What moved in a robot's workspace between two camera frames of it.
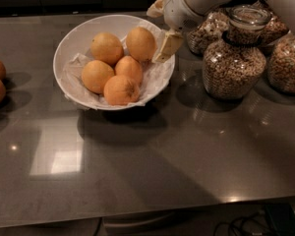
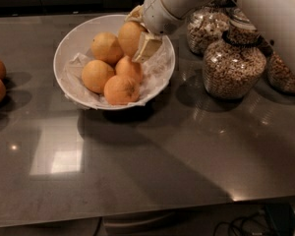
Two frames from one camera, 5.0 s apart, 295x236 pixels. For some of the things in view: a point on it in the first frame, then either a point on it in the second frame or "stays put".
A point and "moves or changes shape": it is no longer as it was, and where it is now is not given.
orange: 129,67 stays put
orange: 141,43 moves or changes shape
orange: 94,75 stays put
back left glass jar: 210,29 stays put
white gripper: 175,11 → 156,13
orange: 106,47 stays put
